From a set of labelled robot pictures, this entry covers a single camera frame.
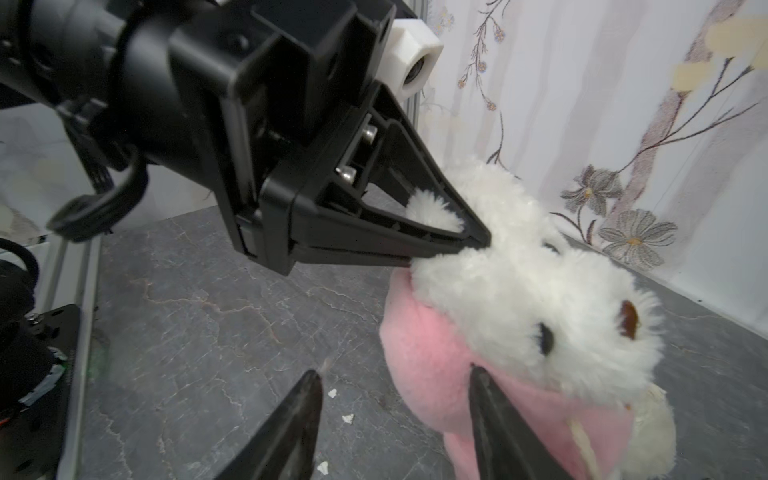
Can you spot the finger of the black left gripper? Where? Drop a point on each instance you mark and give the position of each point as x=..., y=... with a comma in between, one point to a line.
x=400, y=165
x=339, y=228

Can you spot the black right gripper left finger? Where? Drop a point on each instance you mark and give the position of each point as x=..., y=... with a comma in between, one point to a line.
x=284, y=445

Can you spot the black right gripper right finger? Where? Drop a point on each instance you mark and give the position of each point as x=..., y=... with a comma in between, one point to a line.
x=506, y=447

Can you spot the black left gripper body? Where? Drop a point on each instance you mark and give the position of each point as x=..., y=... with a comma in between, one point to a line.
x=257, y=101

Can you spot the white plush teddy bear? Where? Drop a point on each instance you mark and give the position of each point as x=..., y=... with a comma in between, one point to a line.
x=562, y=318

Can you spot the pink fleece teddy hoodie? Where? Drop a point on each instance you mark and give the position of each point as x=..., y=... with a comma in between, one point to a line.
x=430, y=366

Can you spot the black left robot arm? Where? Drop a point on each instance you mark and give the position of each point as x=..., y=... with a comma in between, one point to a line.
x=66, y=55

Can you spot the aluminium mounting rail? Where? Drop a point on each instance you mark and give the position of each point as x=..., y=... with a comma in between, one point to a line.
x=69, y=275

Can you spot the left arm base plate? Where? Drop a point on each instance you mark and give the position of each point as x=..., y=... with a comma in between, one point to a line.
x=35, y=388

